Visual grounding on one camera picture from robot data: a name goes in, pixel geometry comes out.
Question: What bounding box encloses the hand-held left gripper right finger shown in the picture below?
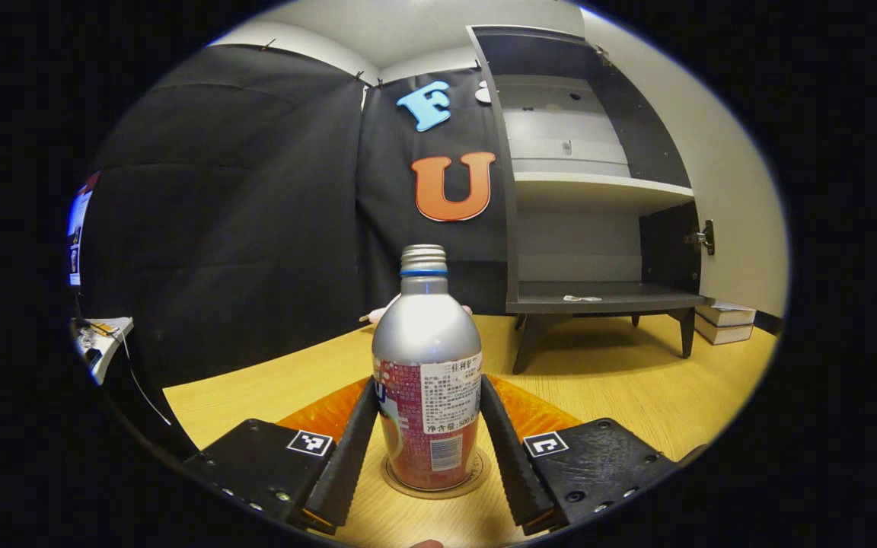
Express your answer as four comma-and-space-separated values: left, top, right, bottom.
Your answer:
479, 373, 679, 536

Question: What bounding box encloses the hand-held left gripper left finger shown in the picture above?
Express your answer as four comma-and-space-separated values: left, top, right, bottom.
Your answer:
183, 377, 380, 534

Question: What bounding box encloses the round wooden coaster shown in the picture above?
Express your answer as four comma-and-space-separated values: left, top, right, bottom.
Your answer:
380, 449, 493, 501

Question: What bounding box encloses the silver pink label bottle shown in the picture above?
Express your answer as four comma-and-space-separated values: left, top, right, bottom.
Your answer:
372, 244, 483, 492

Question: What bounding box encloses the grey cabinet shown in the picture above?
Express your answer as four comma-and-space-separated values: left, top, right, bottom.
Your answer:
467, 24, 713, 375

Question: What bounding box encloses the white cabinet shelf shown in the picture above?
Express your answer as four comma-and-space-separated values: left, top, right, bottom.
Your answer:
513, 171, 695, 215

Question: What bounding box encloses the pink plush toy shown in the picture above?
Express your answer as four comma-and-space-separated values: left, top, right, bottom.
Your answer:
359, 293, 474, 324

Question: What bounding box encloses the black backdrop cloth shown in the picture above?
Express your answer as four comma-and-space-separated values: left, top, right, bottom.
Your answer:
77, 44, 515, 389

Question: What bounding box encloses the thick grey book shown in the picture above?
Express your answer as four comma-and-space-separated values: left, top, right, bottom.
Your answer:
694, 314, 754, 346

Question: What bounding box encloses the white side desk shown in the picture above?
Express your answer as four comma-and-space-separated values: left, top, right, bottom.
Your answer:
72, 316, 135, 385

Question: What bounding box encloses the blue lit screen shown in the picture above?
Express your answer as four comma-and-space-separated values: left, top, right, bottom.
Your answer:
67, 174, 100, 290

